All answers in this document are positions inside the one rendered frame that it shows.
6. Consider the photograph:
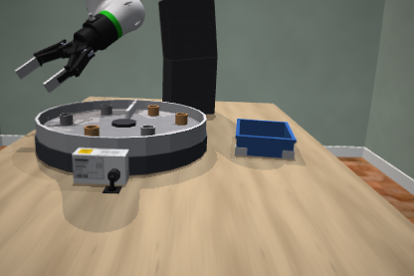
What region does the bronze bushing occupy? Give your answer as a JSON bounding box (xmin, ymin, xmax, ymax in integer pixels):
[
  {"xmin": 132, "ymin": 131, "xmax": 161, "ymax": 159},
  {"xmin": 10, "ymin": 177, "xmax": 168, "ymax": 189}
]
[
  {"xmin": 85, "ymin": 126, "xmax": 100, "ymax": 137},
  {"xmin": 175, "ymin": 113, "xmax": 188, "ymax": 125},
  {"xmin": 148, "ymin": 105, "xmax": 159, "ymax": 116}
]

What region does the blue open crate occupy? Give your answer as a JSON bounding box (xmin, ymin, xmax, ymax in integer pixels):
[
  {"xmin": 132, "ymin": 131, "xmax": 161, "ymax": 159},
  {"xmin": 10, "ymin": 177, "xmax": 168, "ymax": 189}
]
[{"xmin": 235, "ymin": 119, "xmax": 297, "ymax": 159}]

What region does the dark grey metal bushing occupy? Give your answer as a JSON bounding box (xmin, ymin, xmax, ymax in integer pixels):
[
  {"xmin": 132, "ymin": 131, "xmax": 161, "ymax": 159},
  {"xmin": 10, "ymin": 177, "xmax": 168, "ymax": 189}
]
[
  {"xmin": 60, "ymin": 113, "xmax": 73, "ymax": 126},
  {"xmin": 101, "ymin": 105, "xmax": 112, "ymax": 116},
  {"xmin": 141, "ymin": 125, "xmax": 155, "ymax": 137}
]

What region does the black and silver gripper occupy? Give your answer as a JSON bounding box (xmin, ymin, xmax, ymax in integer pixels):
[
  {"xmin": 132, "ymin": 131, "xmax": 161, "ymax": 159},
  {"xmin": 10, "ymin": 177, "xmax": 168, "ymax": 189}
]
[{"xmin": 15, "ymin": 27, "xmax": 101, "ymax": 93}]

